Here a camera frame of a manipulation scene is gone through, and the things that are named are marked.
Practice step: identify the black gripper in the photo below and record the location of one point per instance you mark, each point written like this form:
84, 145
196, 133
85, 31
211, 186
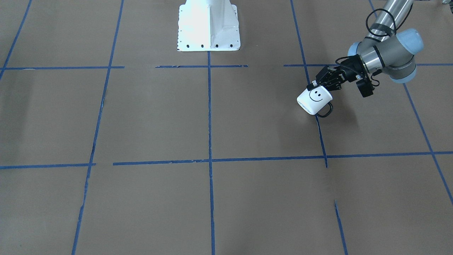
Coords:
347, 72

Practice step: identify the white smiley face mug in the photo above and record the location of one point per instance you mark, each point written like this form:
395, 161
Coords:
312, 101

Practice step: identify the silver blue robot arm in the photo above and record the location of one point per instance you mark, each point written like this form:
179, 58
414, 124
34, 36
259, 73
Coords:
385, 49

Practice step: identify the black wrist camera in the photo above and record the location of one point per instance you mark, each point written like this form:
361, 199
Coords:
365, 87

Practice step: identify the white pedestal column with base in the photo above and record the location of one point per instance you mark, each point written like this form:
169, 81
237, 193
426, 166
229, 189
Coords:
208, 25

